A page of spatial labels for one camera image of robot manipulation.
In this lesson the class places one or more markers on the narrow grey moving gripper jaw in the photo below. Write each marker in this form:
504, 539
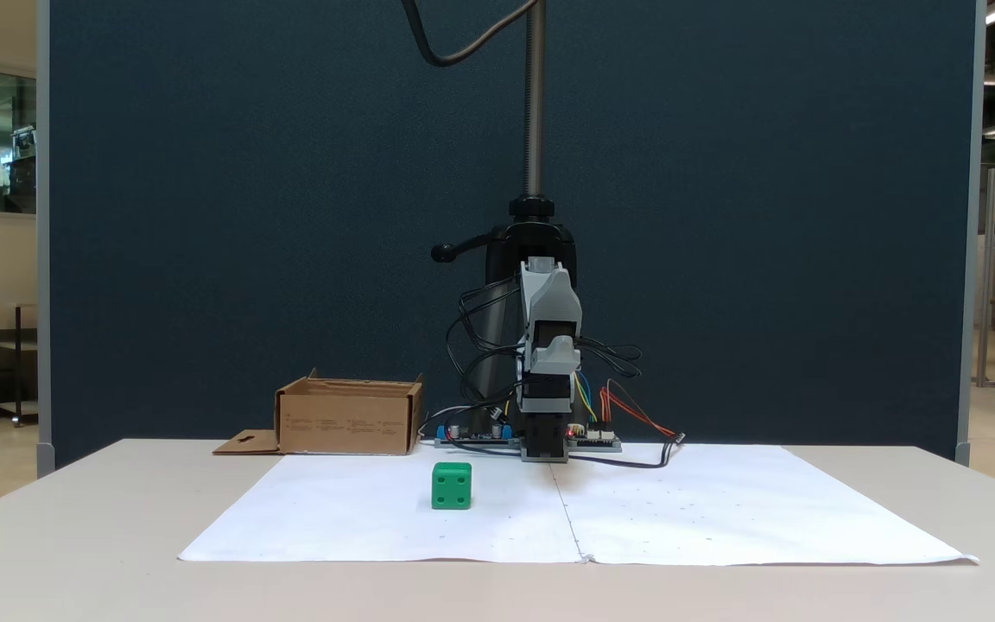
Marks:
541, 263

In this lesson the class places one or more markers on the wide grey fixed gripper jaw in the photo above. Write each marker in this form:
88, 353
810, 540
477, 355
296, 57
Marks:
549, 294

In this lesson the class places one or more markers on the green dice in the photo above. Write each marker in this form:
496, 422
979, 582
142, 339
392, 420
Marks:
452, 486

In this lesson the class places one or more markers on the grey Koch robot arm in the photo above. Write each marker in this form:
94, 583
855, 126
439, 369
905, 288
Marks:
545, 436

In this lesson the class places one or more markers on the controller circuit board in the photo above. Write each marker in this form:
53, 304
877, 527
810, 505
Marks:
594, 441

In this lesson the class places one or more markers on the blue power circuit board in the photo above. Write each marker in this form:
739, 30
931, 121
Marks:
472, 434

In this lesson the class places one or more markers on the brown cardboard box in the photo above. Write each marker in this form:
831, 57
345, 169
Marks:
346, 423

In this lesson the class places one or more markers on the white paper sheet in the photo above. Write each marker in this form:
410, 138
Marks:
377, 518
748, 510

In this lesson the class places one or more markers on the dark blue partition panel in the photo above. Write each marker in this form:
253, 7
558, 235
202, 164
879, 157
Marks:
204, 216

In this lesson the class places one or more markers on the black shelf cart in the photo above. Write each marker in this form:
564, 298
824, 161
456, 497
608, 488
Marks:
14, 345

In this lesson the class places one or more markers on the metal pole camera stand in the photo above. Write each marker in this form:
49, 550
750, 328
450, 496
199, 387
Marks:
535, 104

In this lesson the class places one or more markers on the framed wall window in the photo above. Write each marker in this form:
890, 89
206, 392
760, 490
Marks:
9, 142

